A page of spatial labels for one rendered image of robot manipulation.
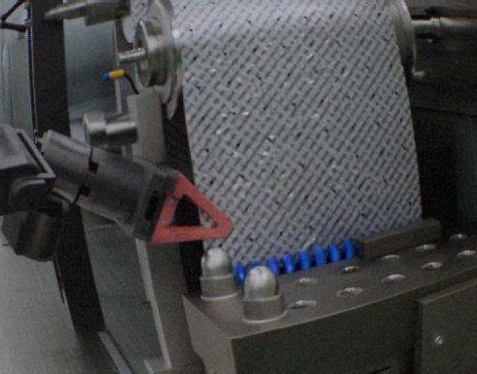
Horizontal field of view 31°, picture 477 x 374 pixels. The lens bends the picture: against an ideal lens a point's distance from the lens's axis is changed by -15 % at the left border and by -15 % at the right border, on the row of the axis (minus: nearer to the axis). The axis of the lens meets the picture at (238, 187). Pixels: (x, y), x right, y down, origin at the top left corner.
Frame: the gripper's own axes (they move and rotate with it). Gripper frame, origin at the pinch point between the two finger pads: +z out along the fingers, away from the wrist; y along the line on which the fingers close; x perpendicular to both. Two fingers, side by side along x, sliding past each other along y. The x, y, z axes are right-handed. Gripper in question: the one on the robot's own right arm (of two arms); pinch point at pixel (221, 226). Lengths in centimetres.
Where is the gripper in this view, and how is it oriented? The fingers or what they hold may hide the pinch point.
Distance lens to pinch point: 93.3
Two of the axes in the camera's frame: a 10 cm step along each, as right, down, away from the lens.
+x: 3.5, -9.4, -0.3
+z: 8.9, 3.3, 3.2
